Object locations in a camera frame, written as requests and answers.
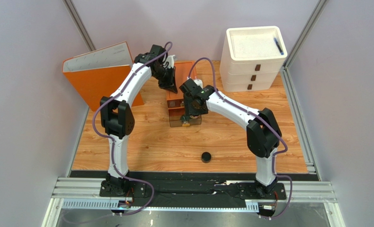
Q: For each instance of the blue pen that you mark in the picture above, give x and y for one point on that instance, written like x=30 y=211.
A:
x=280 y=49

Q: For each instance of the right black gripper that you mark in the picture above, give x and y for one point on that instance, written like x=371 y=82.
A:
x=189 y=114

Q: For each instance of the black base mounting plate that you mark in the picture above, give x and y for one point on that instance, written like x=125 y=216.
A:
x=242 y=190

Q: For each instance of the orange white ring binder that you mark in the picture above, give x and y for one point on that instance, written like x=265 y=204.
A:
x=98 y=73

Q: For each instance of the black jar lid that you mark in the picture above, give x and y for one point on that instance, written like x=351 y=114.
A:
x=206 y=157

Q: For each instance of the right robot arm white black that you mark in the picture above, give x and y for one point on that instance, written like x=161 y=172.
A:
x=262 y=131

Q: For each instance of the glass cream jar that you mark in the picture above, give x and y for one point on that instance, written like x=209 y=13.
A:
x=186 y=119

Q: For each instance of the orange makeup drawer box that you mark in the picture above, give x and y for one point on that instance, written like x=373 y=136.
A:
x=182 y=70

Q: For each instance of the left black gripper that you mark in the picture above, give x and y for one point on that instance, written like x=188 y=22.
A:
x=171 y=84

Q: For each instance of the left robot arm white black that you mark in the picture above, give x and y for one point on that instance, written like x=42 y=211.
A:
x=117 y=118

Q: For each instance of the aluminium rail frame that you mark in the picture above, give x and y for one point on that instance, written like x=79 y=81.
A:
x=192 y=199

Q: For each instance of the clear acrylic drawer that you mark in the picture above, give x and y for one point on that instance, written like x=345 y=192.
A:
x=176 y=113

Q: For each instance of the white three-drawer cabinet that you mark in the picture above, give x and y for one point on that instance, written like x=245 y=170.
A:
x=250 y=59

